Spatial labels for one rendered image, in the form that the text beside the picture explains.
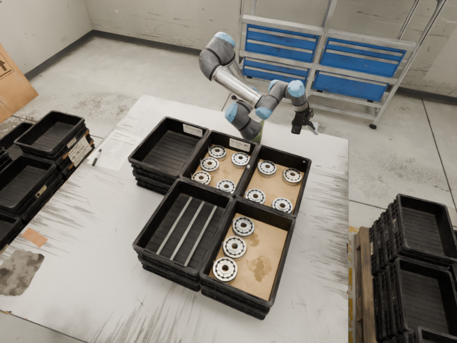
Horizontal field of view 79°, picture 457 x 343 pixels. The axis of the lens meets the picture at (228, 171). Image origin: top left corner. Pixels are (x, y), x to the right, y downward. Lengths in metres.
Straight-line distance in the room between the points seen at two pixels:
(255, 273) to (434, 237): 1.29
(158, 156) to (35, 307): 0.88
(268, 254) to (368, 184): 1.82
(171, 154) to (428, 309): 1.69
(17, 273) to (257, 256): 1.08
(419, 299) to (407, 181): 1.42
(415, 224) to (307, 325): 1.11
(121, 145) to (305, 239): 1.27
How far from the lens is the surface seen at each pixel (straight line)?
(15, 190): 2.43
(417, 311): 2.01
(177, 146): 1.68
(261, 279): 1.25
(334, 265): 1.51
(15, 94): 3.92
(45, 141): 2.52
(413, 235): 2.11
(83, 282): 1.48
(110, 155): 1.90
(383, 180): 3.06
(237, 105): 1.78
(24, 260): 1.64
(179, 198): 1.43
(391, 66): 3.27
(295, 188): 1.53
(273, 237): 1.34
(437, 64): 4.35
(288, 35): 3.09
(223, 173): 1.53
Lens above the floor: 1.99
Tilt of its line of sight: 49 degrees down
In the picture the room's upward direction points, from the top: 4 degrees clockwise
